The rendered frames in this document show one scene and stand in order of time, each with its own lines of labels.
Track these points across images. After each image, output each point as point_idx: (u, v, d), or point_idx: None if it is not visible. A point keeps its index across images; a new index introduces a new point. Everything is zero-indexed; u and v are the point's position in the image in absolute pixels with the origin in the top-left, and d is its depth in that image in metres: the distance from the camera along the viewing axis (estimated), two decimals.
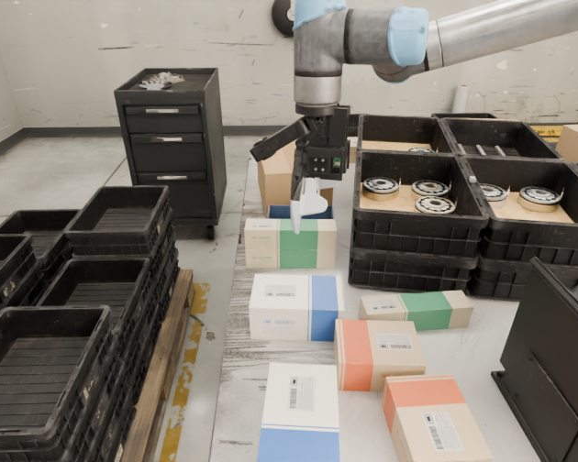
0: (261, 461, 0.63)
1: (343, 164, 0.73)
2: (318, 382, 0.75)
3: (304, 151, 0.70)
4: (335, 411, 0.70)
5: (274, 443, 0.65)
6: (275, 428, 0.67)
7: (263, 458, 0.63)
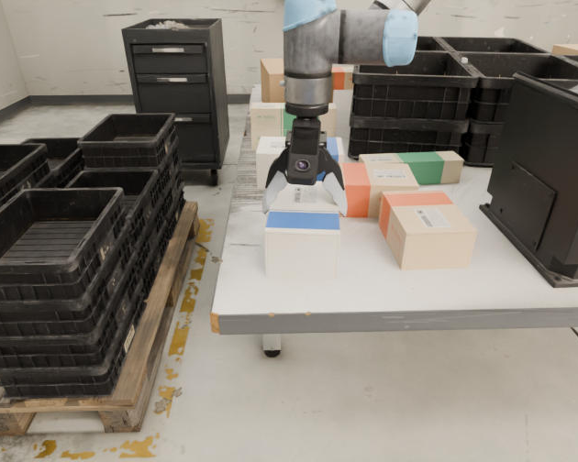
0: (269, 226, 0.70)
1: None
2: (320, 190, 0.82)
3: (323, 148, 0.73)
4: (335, 203, 0.77)
5: (281, 218, 0.73)
6: (282, 211, 0.75)
7: (272, 225, 0.70)
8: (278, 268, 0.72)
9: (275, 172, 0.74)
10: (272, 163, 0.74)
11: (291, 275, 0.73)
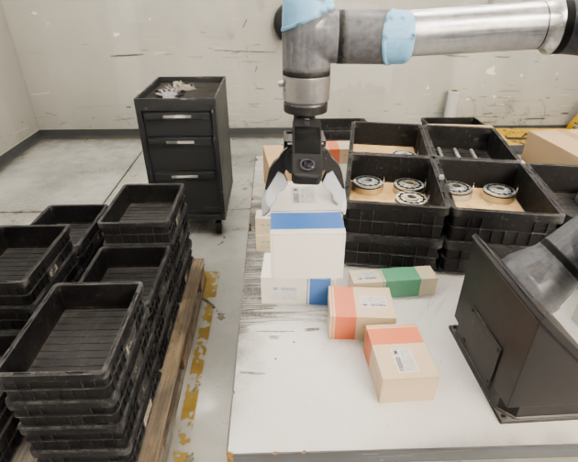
0: (273, 228, 0.70)
1: None
2: (317, 189, 0.83)
3: (322, 147, 0.73)
4: (335, 202, 0.78)
5: (284, 219, 0.72)
6: (283, 213, 0.74)
7: (276, 227, 0.70)
8: (283, 269, 0.72)
9: (275, 173, 0.74)
10: (272, 164, 0.74)
11: (296, 276, 0.73)
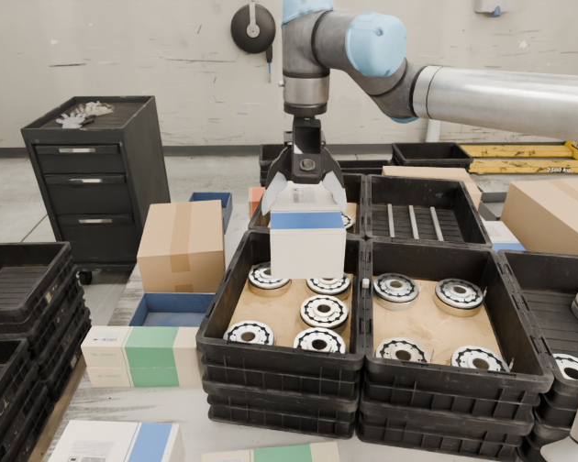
0: (273, 228, 0.70)
1: None
2: (317, 189, 0.83)
3: (322, 147, 0.73)
4: (335, 202, 0.78)
5: (284, 219, 0.72)
6: (283, 213, 0.74)
7: (276, 227, 0.70)
8: (283, 269, 0.72)
9: (275, 173, 0.74)
10: (272, 164, 0.74)
11: (296, 276, 0.73)
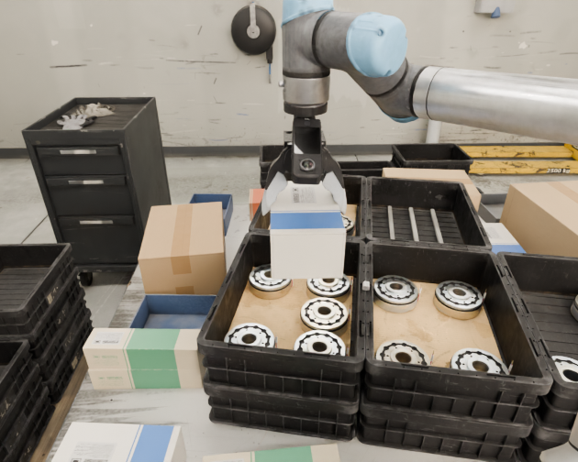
0: (273, 228, 0.70)
1: None
2: (317, 189, 0.83)
3: (322, 147, 0.73)
4: (335, 202, 0.78)
5: (284, 219, 0.72)
6: (283, 213, 0.74)
7: (276, 227, 0.70)
8: (283, 269, 0.72)
9: (275, 173, 0.74)
10: (272, 164, 0.74)
11: (296, 276, 0.73)
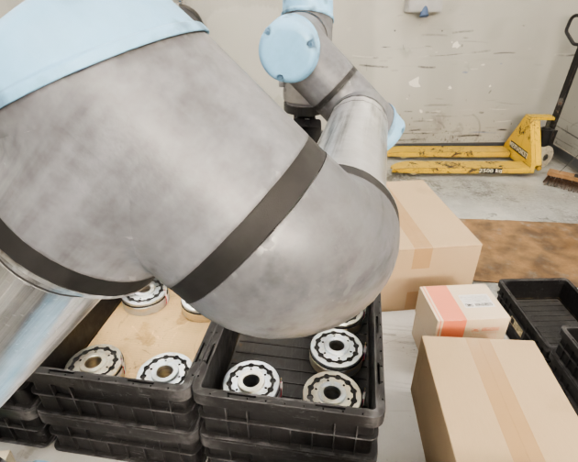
0: None
1: None
2: None
3: None
4: None
5: None
6: None
7: None
8: None
9: None
10: None
11: None
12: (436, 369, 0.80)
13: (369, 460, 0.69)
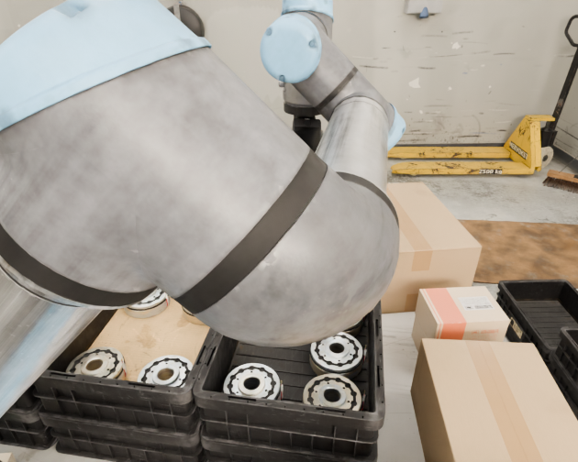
0: None
1: None
2: None
3: None
4: None
5: None
6: None
7: None
8: None
9: None
10: None
11: None
12: (436, 372, 0.80)
13: None
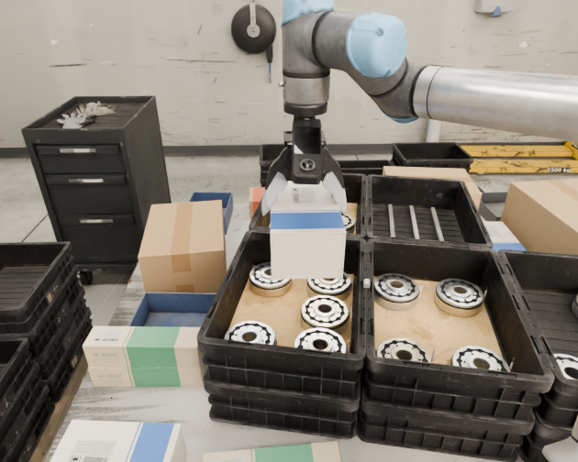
0: (273, 228, 0.70)
1: None
2: (317, 189, 0.83)
3: (322, 147, 0.73)
4: (335, 202, 0.78)
5: (284, 219, 0.72)
6: (283, 213, 0.74)
7: (276, 227, 0.70)
8: (283, 269, 0.72)
9: (275, 173, 0.74)
10: (272, 164, 0.74)
11: (296, 276, 0.73)
12: None
13: None
